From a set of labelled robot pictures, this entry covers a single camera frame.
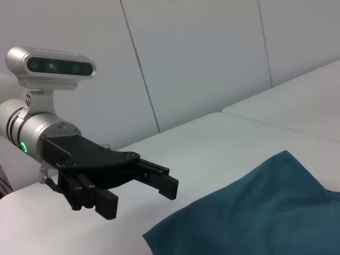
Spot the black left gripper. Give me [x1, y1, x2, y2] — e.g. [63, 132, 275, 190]
[41, 134, 180, 221]

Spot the teal t-shirt with FREE print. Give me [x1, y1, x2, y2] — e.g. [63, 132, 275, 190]
[142, 150, 340, 255]

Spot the dark brown striped object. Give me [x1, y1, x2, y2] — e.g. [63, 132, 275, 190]
[0, 164, 14, 200]

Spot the left arm cable with plug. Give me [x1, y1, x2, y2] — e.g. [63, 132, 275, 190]
[39, 166, 60, 191]

